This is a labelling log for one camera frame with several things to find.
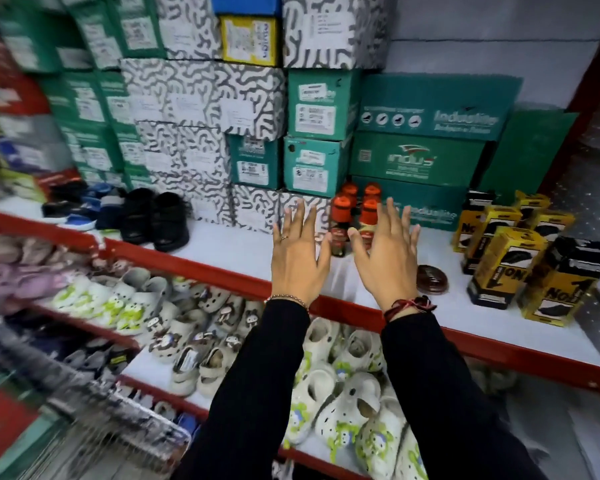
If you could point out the person's right hand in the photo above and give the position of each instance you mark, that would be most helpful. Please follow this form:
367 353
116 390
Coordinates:
387 274

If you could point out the person's left hand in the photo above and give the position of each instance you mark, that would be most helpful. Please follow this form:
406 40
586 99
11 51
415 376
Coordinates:
296 267

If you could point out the person's right thumb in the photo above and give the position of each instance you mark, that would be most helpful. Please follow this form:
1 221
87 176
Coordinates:
358 254

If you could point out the person's right little finger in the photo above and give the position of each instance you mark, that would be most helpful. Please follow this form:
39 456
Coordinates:
415 242

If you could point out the person's left middle finger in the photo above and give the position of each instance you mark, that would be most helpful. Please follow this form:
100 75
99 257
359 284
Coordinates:
299 219

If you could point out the person's left thumb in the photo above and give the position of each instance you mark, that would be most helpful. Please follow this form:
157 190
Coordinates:
325 250

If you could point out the person's right middle finger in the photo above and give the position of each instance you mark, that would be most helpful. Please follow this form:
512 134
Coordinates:
393 219

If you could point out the person's left little finger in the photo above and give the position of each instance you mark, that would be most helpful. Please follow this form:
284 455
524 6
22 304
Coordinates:
276 242

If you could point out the person's left forearm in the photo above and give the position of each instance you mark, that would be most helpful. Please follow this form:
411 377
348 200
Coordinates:
252 389

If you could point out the person's right forearm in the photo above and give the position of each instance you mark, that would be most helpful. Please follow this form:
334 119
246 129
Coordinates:
445 399

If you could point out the orange capped polish bottle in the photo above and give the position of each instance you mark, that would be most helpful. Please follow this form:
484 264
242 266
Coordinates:
368 214
350 190
372 189
340 219

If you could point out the large dark green shoe box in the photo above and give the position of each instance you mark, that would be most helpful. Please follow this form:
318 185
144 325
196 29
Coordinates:
430 207
437 107
525 154
415 159

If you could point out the round brown polish tin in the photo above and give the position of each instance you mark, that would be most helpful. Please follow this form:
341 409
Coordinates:
432 279

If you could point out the teal shoe box white label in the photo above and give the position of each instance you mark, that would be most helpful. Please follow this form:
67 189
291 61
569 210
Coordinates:
322 104
254 162
312 167

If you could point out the red thread wristband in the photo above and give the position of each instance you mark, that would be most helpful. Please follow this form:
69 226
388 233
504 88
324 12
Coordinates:
410 304

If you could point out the red white metal shelf rack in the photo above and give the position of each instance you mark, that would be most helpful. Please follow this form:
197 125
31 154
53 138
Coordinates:
205 267

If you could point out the group of yellow black cartons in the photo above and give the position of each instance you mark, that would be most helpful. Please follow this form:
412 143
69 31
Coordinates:
510 259

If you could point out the black slip-on shoe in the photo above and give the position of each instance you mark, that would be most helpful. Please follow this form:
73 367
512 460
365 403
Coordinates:
170 222
137 214

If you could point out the row of white brown clogs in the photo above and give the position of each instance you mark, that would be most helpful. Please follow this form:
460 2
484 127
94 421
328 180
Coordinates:
205 334

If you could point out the row of white green clogs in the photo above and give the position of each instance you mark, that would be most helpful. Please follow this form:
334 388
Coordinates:
350 394

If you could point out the stack of patterned shoe boxes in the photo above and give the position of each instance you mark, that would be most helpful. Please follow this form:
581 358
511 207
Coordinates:
195 124

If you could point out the blue grey child shoe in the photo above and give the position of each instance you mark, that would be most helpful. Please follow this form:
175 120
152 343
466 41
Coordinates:
111 209
87 212

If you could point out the yellow shoe box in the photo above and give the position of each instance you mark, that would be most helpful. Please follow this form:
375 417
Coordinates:
250 40

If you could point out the black red child shoe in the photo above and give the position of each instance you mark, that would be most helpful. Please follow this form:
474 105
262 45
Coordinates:
62 197

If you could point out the blue shoe box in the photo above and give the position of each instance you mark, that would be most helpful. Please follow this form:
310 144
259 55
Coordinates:
245 3

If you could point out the stack of green shoe boxes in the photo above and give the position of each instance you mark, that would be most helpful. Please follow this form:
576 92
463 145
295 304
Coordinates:
90 94

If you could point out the row of pink clogs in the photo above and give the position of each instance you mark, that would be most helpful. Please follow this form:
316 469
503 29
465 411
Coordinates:
25 274

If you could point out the stack of red shoe boxes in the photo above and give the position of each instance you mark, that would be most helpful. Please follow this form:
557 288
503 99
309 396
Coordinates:
10 89

